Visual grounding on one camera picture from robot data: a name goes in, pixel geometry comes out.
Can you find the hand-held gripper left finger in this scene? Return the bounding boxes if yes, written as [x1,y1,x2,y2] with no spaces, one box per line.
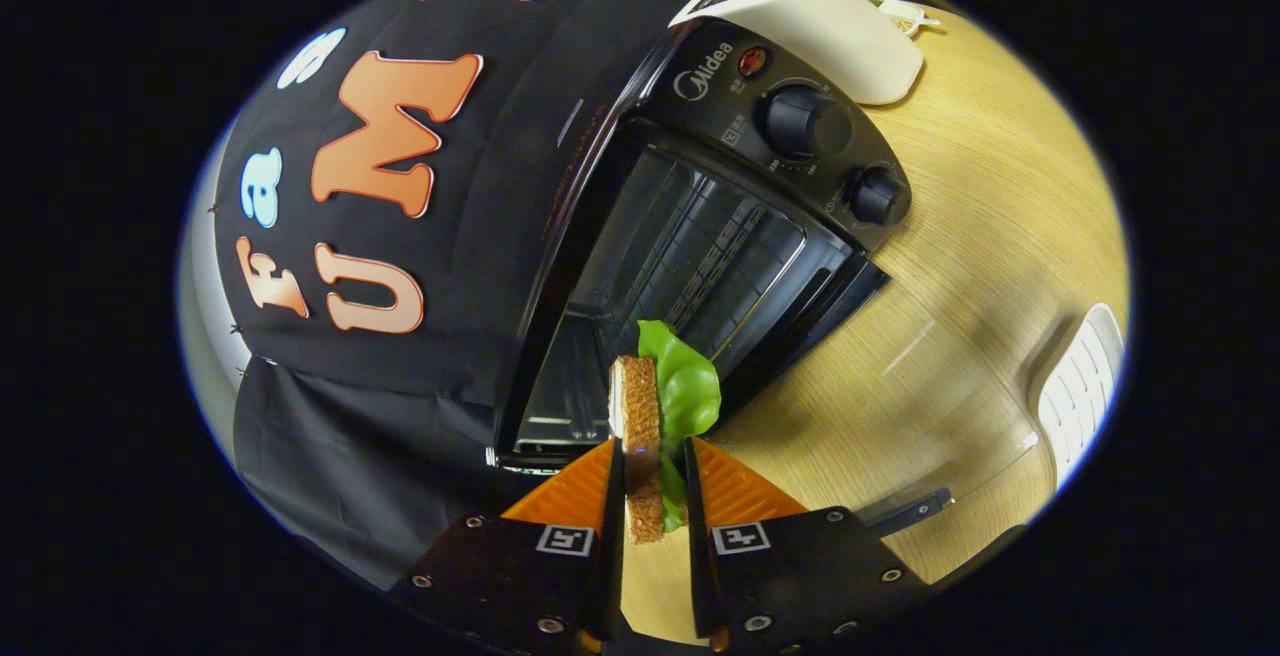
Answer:
[390,439,628,656]

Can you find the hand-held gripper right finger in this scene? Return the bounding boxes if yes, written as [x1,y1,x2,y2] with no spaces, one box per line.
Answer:
[683,436,932,656]

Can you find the sandwich with green lettuce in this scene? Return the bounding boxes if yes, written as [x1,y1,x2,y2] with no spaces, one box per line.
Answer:
[608,319,723,546]

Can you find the black toaster oven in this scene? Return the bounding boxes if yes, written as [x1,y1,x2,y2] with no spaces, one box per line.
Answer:
[487,18,1042,540]

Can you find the white pop-up toaster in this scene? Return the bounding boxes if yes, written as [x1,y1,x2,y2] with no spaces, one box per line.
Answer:
[668,0,927,106]

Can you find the black backdrop cloth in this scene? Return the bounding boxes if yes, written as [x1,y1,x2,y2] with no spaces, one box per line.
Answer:
[212,0,791,593]

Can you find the small white and green packet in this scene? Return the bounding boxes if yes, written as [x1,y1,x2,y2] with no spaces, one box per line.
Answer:
[866,0,944,38]

